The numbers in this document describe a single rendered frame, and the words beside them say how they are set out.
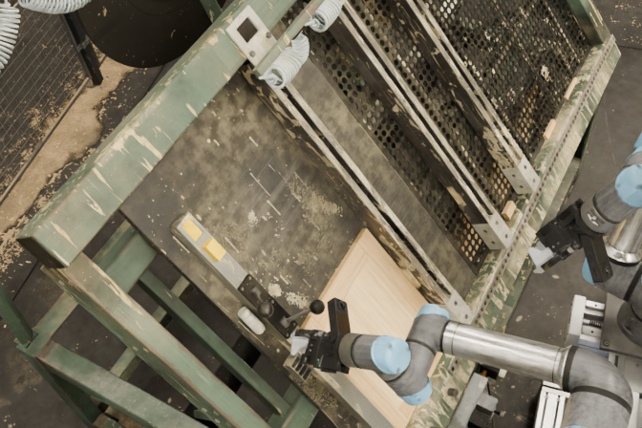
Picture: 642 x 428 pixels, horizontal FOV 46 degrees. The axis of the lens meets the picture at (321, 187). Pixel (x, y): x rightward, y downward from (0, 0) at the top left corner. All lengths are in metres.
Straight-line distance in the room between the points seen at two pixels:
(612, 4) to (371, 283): 3.20
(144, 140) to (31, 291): 2.35
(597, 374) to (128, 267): 1.03
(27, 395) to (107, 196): 2.16
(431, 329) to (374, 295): 0.50
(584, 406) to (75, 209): 1.06
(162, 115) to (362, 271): 0.77
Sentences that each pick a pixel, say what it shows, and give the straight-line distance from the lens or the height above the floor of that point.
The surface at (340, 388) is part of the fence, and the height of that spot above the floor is 1.15.
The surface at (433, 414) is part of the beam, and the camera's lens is 2.37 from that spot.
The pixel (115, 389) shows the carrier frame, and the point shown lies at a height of 0.79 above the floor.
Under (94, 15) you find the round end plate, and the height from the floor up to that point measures 1.82.
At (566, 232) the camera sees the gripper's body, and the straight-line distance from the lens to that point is 1.69.
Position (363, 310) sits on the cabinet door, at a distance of 2.17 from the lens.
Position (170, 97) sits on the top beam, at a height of 1.89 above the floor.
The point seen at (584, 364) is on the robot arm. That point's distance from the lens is 1.63.
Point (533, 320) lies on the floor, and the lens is 3.53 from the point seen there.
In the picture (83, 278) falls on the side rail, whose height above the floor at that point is 1.76.
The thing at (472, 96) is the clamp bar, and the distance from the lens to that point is 2.52.
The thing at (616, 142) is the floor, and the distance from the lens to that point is 4.21.
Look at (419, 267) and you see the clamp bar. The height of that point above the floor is 1.16.
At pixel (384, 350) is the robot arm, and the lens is 1.60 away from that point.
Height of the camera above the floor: 3.08
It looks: 52 degrees down
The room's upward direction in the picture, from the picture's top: 8 degrees counter-clockwise
